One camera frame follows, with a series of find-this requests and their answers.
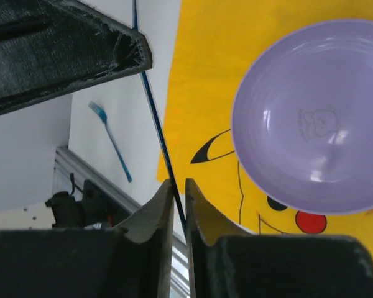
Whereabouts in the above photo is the yellow Pikachu placemat cloth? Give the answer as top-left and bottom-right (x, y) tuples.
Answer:
(164, 1), (373, 257)

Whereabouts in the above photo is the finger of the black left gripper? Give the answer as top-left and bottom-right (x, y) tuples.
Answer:
(0, 1), (152, 115)

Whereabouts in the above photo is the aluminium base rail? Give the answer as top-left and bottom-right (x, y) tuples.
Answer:
(55, 147), (190, 297)

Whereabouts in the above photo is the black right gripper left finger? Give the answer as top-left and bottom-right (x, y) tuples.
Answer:
(0, 181), (173, 297)

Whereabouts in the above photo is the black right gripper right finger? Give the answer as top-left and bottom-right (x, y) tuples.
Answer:
(185, 178), (373, 297)

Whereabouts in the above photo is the blue plastic fork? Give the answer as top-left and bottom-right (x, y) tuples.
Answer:
(88, 101), (132, 183)

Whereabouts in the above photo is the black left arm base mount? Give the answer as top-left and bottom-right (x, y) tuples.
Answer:
(45, 173), (131, 228)

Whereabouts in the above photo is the lilac plastic plate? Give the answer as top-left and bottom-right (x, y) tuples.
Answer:
(231, 19), (373, 214)

